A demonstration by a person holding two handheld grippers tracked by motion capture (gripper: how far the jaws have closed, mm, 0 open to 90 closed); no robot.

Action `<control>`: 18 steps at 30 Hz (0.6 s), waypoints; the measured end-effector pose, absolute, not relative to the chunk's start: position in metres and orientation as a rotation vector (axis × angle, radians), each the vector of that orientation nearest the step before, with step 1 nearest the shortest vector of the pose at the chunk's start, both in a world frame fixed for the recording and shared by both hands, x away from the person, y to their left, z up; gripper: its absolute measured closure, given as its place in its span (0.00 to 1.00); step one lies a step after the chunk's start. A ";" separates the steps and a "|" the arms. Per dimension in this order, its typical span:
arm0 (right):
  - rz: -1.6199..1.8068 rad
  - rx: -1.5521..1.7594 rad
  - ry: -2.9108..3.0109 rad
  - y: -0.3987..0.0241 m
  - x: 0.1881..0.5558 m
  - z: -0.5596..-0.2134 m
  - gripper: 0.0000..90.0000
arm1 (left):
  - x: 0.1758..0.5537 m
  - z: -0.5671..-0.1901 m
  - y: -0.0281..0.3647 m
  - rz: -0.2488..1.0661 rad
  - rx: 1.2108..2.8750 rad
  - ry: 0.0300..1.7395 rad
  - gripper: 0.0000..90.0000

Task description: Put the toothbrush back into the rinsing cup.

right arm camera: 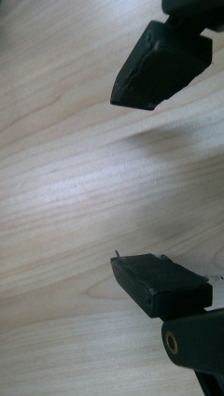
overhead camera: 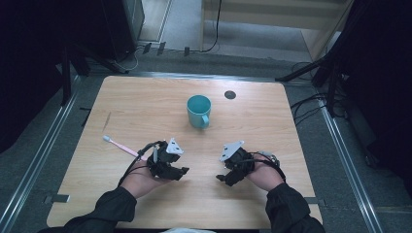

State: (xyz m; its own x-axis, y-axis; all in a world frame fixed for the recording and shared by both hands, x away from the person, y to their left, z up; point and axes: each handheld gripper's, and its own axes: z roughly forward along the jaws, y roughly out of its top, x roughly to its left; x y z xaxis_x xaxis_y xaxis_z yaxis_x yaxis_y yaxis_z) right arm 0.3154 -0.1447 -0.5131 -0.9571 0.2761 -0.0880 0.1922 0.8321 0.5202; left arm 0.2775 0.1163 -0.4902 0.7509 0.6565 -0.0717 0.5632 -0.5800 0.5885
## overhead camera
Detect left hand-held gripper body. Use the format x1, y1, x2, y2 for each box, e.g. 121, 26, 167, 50
146, 137, 185, 180

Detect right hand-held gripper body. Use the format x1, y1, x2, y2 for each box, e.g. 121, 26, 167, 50
219, 140, 257, 182

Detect pink toothbrush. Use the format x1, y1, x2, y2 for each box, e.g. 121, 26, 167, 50
102, 135, 148, 162

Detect teal cup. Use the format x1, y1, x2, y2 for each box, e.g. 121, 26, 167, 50
186, 94, 213, 130

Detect person's right hand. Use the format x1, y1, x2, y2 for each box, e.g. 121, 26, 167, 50
245, 152, 287, 192

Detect person's left hand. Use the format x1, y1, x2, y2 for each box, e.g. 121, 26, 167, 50
120, 158, 171, 199

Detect person's light clothing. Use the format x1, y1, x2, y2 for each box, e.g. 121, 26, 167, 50
159, 227, 218, 233

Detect black metal stand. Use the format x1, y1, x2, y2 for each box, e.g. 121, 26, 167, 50
275, 48, 346, 118
60, 40, 130, 107

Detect dark cabinet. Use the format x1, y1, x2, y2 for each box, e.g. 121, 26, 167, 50
100, 0, 146, 62

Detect dark curtain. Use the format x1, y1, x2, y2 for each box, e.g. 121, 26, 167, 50
333, 0, 412, 197
0, 0, 115, 154

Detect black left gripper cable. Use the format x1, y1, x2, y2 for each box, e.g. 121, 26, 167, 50
118, 140, 167, 187

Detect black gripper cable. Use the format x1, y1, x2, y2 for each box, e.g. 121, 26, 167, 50
118, 140, 167, 187
241, 150, 288, 183

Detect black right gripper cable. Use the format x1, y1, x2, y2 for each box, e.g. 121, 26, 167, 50
241, 150, 288, 183

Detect grey metal bracket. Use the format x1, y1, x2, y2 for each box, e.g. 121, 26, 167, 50
304, 196, 326, 207
43, 193, 71, 205

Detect black floor cables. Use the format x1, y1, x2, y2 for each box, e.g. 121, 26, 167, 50
289, 61, 349, 128

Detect white floor cable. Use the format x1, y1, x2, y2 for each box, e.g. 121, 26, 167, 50
111, 47, 145, 74

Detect metal floor rail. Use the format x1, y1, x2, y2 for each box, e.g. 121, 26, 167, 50
319, 98, 386, 233
0, 91, 81, 233

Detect black hanging cable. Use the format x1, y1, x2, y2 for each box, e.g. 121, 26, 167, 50
189, 0, 223, 54

